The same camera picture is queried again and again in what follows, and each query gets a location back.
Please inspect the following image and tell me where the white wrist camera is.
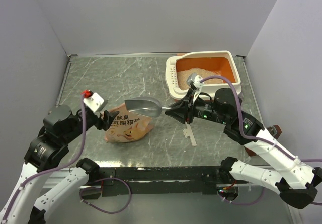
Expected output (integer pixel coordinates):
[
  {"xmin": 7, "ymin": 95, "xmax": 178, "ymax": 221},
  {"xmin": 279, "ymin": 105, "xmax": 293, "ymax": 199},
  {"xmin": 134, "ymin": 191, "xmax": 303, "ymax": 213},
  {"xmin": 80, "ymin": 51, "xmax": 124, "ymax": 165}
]
[
  {"xmin": 186, "ymin": 73, "xmax": 203, "ymax": 90},
  {"xmin": 81, "ymin": 90, "xmax": 108, "ymax": 113}
]

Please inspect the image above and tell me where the brown dustpan brush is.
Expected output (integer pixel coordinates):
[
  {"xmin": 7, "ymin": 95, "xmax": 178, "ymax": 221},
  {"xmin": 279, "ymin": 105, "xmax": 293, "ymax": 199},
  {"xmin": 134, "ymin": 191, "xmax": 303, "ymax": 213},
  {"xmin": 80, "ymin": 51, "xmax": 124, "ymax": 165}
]
[{"xmin": 244, "ymin": 125, "xmax": 282, "ymax": 157}]

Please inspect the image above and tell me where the metal litter scoop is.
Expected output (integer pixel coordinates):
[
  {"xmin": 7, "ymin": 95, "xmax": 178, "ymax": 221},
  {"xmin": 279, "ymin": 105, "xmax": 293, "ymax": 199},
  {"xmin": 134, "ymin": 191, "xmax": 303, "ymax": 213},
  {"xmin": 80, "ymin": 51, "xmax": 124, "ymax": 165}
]
[{"xmin": 124, "ymin": 96, "xmax": 170, "ymax": 118}]

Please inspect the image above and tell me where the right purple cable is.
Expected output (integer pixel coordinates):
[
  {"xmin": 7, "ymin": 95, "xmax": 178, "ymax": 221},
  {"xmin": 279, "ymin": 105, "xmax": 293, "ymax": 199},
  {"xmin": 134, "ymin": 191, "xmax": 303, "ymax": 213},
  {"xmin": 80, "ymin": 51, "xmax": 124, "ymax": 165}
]
[{"xmin": 196, "ymin": 74, "xmax": 322, "ymax": 206}]

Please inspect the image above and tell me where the cream orange litter box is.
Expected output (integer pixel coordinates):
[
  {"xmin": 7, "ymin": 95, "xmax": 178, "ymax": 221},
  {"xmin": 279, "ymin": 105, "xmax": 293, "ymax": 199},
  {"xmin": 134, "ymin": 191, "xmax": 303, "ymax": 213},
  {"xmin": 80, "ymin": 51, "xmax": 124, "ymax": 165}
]
[{"xmin": 165, "ymin": 50, "xmax": 242, "ymax": 100}]

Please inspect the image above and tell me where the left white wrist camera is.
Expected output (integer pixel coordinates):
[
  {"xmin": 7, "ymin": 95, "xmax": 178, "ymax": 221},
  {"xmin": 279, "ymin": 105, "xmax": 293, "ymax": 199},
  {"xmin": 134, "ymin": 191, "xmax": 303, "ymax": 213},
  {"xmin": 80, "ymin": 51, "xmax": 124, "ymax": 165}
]
[{"xmin": 81, "ymin": 90, "xmax": 108, "ymax": 113}]

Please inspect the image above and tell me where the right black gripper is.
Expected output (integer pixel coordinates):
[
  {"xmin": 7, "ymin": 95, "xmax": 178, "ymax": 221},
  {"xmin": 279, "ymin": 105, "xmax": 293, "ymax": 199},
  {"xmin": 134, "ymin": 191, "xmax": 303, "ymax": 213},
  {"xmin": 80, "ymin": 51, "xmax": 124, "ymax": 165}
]
[{"xmin": 165, "ymin": 88, "xmax": 229, "ymax": 124}]

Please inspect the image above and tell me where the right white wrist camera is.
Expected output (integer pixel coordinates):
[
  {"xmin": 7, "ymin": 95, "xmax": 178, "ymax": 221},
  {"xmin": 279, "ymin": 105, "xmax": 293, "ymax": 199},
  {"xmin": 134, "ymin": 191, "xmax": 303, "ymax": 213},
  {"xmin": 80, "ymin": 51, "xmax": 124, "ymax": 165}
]
[{"xmin": 186, "ymin": 73, "xmax": 203, "ymax": 90}]

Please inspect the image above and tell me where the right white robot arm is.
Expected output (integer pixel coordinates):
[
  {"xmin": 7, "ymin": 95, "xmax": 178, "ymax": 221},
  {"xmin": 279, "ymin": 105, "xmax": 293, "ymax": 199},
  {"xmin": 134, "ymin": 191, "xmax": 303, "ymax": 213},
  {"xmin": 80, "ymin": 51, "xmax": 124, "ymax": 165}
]
[{"xmin": 165, "ymin": 88, "xmax": 321, "ymax": 209}]

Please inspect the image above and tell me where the purple cable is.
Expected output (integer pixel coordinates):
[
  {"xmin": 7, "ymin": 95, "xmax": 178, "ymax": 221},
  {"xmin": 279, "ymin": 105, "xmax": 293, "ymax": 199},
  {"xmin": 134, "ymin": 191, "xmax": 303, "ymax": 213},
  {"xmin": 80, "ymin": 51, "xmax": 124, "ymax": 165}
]
[
  {"xmin": 196, "ymin": 74, "xmax": 322, "ymax": 206},
  {"xmin": 0, "ymin": 94, "xmax": 133, "ymax": 222}
]

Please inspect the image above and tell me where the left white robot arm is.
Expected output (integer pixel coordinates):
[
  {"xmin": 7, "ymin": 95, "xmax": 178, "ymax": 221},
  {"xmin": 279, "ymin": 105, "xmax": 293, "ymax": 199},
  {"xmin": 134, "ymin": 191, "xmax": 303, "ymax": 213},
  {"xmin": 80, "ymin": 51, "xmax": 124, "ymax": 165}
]
[{"xmin": 1, "ymin": 105, "xmax": 117, "ymax": 223}]

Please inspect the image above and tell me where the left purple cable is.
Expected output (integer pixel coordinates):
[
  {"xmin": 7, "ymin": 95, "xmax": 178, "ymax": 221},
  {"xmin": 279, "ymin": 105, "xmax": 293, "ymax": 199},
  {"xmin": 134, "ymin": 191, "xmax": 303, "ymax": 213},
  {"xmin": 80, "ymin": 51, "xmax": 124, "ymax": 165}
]
[{"xmin": 0, "ymin": 94, "xmax": 133, "ymax": 222}]

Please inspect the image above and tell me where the aluminium frame rail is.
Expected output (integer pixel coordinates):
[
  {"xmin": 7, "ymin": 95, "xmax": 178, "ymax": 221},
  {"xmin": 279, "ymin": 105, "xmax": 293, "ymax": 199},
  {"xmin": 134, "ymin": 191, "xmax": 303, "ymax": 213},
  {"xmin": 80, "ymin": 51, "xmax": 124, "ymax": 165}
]
[{"xmin": 24, "ymin": 165, "xmax": 291, "ymax": 188}]

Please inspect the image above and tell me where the pink cat litter bag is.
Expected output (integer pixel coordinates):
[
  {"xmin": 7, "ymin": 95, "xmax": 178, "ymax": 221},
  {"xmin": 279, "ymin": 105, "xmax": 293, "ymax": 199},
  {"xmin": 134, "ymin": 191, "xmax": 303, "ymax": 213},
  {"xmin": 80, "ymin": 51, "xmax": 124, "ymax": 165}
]
[{"xmin": 104, "ymin": 103, "xmax": 154, "ymax": 143}]

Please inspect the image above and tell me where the clear plastic bag clip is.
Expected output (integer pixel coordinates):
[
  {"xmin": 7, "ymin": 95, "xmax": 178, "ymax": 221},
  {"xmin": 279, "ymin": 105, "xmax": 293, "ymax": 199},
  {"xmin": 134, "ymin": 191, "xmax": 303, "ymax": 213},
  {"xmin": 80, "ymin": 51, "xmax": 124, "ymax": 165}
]
[{"xmin": 183, "ymin": 123, "xmax": 197, "ymax": 147}]

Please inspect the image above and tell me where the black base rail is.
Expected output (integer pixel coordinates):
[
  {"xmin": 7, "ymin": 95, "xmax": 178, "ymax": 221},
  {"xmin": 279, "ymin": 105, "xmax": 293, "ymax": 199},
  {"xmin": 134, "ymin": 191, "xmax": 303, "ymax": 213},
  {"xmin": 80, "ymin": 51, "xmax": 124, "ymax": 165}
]
[{"xmin": 85, "ymin": 166, "xmax": 234, "ymax": 197}]

